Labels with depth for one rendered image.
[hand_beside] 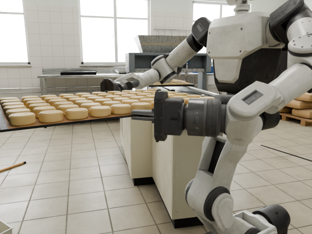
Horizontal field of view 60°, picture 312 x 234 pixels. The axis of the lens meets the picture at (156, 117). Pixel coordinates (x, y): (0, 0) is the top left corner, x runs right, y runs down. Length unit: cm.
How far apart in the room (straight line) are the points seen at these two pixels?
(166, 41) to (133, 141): 90
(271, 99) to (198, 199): 64
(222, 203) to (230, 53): 57
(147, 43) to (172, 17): 362
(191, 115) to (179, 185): 123
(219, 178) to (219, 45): 52
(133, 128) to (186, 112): 173
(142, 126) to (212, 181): 132
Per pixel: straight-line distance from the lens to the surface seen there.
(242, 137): 64
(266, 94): 62
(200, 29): 129
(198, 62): 248
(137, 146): 238
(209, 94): 188
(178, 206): 187
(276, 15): 105
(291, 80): 70
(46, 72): 549
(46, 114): 61
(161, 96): 62
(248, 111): 58
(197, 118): 60
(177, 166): 175
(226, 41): 110
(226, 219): 117
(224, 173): 115
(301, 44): 78
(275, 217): 157
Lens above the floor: 111
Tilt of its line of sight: 12 degrees down
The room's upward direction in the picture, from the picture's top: straight up
